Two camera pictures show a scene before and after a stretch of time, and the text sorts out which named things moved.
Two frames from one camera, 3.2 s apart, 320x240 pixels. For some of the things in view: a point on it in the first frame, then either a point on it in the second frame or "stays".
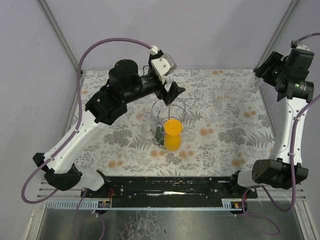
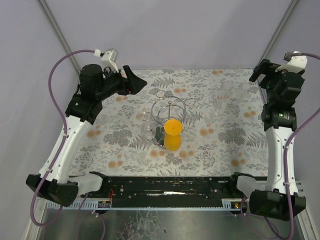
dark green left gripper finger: x=173 y=92 to x=134 y=83
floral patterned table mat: x=220 y=124 stays
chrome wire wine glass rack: x=175 y=109 stays
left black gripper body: x=165 y=90 to x=126 y=81
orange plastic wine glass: x=172 y=128 stays
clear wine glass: x=148 y=130 stays
